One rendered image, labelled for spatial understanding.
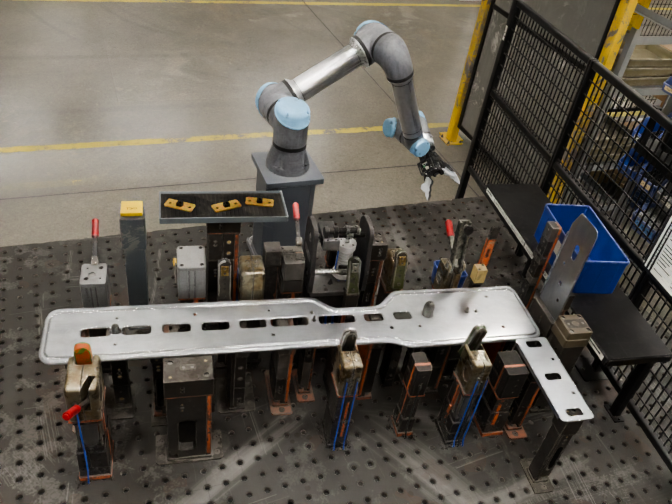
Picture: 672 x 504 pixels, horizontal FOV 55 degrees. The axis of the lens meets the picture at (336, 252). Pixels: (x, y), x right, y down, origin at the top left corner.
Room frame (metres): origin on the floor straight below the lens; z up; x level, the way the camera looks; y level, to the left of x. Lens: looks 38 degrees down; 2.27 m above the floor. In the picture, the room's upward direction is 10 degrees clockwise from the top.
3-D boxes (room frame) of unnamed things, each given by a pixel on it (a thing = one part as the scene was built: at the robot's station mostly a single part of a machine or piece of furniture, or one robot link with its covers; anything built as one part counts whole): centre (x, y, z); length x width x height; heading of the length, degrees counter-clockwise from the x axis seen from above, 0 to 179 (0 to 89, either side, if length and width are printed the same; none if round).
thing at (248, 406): (1.25, 0.23, 0.84); 0.13 x 0.11 x 0.29; 18
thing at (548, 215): (1.75, -0.78, 1.10); 0.30 x 0.17 x 0.13; 12
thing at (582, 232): (1.52, -0.67, 1.17); 0.12 x 0.01 x 0.34; 18
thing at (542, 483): (1.14, -0.68, 0.84); 0.11 x 0.06 x 0.29; 18
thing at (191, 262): (1.37, 0.39, 0.90); 0.13 x 0.10 x 0.41; 18
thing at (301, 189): (1.94, 0.22, 0.90); 0.21 x 0.21 x 0.40; 26
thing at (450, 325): (1.30, 0.05, 1.00); 1.38 x 0.22 x 0.02; 108
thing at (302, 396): (1.32, 0.03, 0.84); 0.13 x 0.05 x 0.29; 18
